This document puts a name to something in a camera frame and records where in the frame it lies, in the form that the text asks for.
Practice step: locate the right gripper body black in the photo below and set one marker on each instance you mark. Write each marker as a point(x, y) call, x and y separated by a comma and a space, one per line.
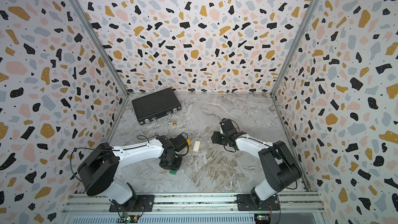
point(219, 139)

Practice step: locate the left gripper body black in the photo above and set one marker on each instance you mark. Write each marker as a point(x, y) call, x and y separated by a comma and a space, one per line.
point(174, 164)

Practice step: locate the white lego brick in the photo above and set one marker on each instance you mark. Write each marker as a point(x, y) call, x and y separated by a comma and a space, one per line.
point(196, 146)

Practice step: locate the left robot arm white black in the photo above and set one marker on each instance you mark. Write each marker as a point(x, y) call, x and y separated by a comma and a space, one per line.
point(97, 171)

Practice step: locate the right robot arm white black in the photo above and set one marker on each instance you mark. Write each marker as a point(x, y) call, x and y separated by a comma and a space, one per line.
point(278, 163)

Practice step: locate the black briefcase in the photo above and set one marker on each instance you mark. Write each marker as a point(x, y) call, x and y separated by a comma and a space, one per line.
point(157, 107)

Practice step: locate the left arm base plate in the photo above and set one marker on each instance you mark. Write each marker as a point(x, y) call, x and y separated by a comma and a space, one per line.
point(138, 203)

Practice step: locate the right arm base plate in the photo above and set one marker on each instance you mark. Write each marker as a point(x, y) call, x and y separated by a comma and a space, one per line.
point(250, 202)

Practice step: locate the aluminium mounting rail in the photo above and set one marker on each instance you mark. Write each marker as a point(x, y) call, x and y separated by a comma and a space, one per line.
point(199, 208)

